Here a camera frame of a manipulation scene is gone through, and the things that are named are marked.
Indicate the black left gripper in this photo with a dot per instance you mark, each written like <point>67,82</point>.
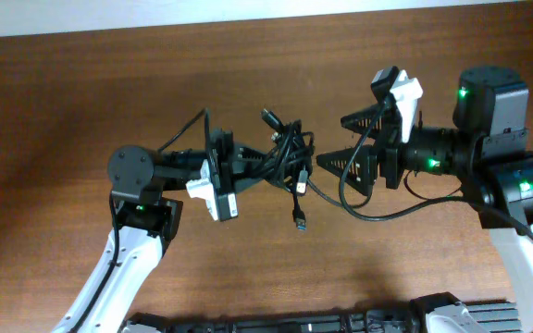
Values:
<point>223,157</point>

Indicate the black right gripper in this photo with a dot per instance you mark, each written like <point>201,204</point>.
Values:
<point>390,157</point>

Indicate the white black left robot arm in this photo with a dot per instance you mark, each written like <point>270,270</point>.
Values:
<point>145,222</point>

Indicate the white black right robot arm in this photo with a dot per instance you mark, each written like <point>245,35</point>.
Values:
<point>485,148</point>

